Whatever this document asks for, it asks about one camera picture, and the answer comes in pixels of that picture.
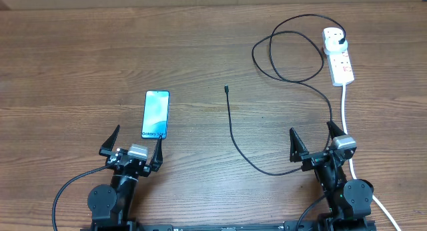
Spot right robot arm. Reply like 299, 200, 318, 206
284, 121, 376, 230

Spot black USB charging cable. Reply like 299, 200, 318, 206
224, 13, 347, 177

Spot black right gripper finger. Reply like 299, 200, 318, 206
327, 120, 346, 138
290, 128, 309, 162

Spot blue Galaxy smartphone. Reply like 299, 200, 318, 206
141, 90, 170, 139

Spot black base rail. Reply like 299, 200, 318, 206
81, 221, 377, 231

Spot white power strip cord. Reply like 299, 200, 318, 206
340, 84, 402, 231

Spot white power strip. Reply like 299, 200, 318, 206
322, 27, 354, 86

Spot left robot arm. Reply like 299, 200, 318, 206
87, 126, 163, 231

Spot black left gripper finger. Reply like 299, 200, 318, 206
101, 125, 120, 151
149, 136, 163, 172

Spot white wall charger plug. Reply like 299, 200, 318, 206
324, 39, 348, 55

